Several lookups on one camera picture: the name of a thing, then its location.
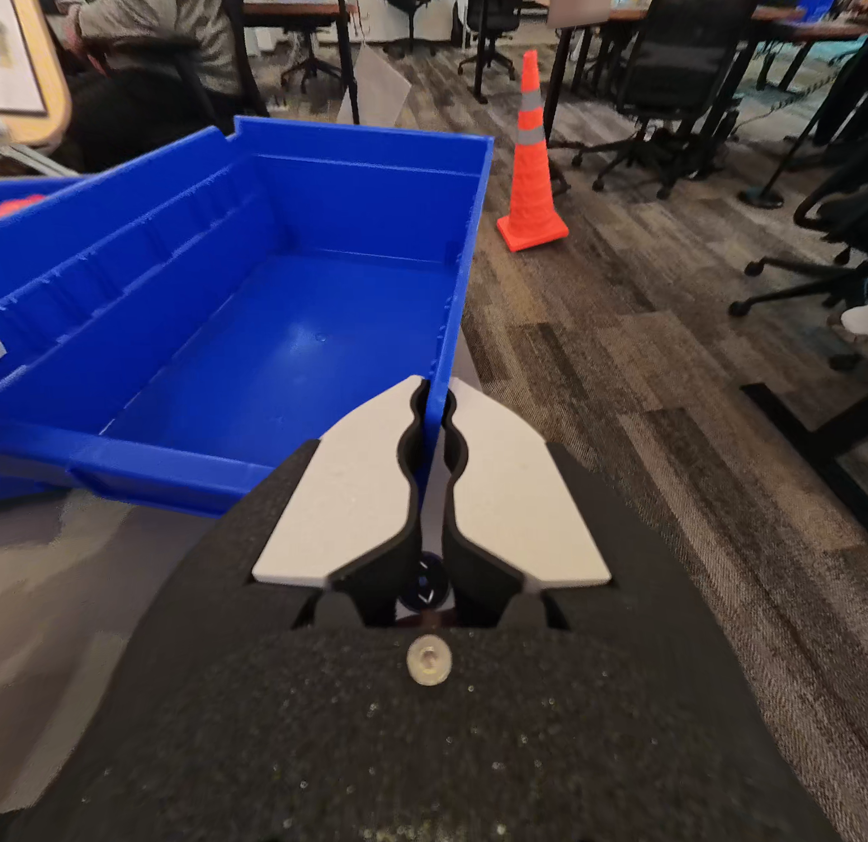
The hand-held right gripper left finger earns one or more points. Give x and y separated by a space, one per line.
332 510

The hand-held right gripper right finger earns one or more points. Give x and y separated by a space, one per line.
532 510

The blue plastic bin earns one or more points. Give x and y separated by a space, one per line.
271 340
57 187

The pile of colourful toy blocks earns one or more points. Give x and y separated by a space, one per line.
16 206

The black table leg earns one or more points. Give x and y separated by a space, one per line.
814 449

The orange traffic cone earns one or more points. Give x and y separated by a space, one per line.
532 177

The black office chair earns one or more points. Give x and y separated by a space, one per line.
678 69
827 232

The white folded sign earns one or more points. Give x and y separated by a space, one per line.
373 89

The white document stand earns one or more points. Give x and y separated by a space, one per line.
34 161

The wooden clipboard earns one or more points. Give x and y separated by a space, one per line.
57 69

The printed instruction sheet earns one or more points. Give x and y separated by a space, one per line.
16 42

